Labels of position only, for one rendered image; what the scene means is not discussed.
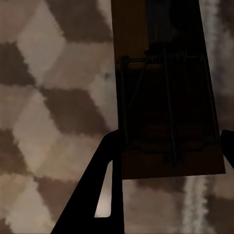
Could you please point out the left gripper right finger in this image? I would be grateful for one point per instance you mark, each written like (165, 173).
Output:
(227, 142)

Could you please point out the mousetrap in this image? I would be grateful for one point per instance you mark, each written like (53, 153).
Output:
(165, 102)

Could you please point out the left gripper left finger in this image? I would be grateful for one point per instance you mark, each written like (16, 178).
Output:
(78, 216)

